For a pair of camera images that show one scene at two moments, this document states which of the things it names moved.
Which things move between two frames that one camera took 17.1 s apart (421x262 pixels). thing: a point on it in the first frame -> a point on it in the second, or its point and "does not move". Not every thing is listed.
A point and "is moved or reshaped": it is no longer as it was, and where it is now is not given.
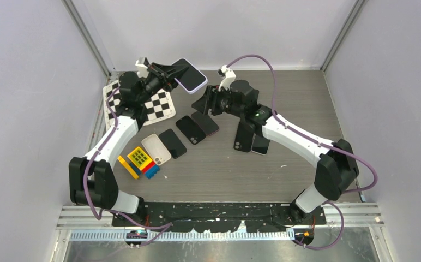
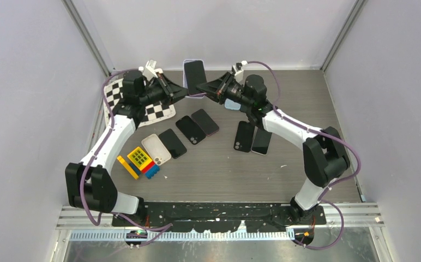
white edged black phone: x=259 y=144 does not move
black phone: x=174 y=146 does not move
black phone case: x=190 y=130 does not move
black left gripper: x=163 y=74 -> x=170 y=92
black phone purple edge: x=205 y=123 does not move
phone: x=191 y=78 is moved or reshaped
